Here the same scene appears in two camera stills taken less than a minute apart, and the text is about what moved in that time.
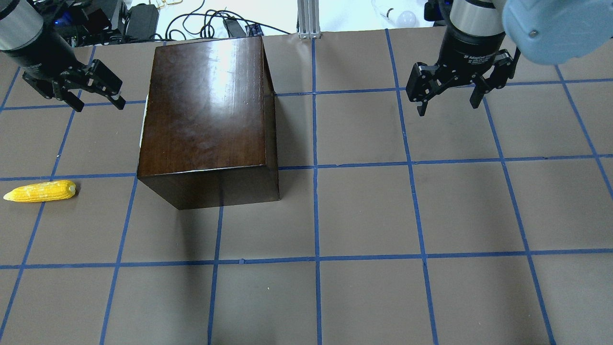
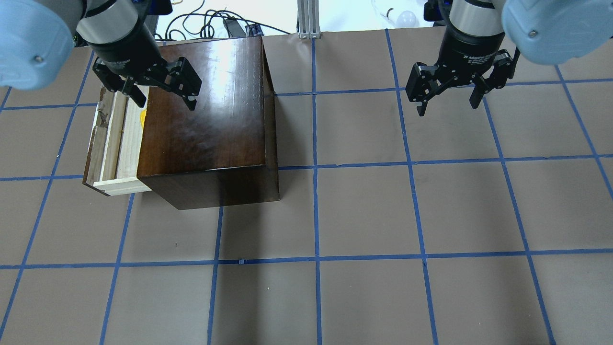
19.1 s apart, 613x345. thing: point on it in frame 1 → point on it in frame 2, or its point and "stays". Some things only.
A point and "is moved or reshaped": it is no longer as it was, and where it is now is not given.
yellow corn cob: x=42 y=191 → x=142 y=117
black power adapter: x=233 y=28 stays
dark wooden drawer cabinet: x=210 y=136 stays
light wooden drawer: x=143 y=119 is moved or reshaped
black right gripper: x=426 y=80 stays
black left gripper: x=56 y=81 → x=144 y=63
